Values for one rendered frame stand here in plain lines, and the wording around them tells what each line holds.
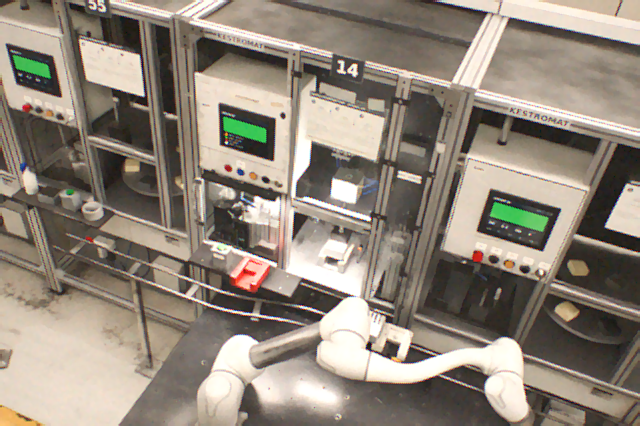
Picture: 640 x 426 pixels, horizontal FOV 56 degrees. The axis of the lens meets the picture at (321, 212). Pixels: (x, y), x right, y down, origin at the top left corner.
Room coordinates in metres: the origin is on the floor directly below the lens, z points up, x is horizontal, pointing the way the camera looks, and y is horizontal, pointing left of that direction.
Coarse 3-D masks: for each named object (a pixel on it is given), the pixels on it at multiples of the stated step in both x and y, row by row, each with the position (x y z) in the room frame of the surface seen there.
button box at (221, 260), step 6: (216, 246) 2.00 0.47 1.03; (228, 246) 2.01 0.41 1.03; (216, 252) 1.97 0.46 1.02; (222, 252) 1.97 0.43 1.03; (228, 252) 1.98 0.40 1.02; (216, 258) 1.97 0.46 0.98; (222, 258) 1.96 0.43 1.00; (228, 258) 1.98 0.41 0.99; (216, 264) 1.97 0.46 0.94; (222, 264) 1.96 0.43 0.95; (228, 264) 1.97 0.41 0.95; (222, 270) 1.96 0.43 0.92; (228, 270) 1.97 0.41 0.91
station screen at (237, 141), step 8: (224, 112) 2.07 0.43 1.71; (240, 120) 2.05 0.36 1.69; (248, 120) 2.04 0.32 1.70; (264, 128) 2.01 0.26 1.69; (224, 136) 2.07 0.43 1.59; (232, 136) 2.06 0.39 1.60; (240, 136) 2.05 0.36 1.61; (224, 144) 2.07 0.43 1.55; (232, 144) 2.06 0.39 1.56; (240, 144) 2.05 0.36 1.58; (248, 144) 2.04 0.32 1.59; (256, 144) 2.02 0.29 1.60; (264, 144) 2.01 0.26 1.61; (256, 152) 2.02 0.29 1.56; (264, 152) 2.01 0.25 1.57
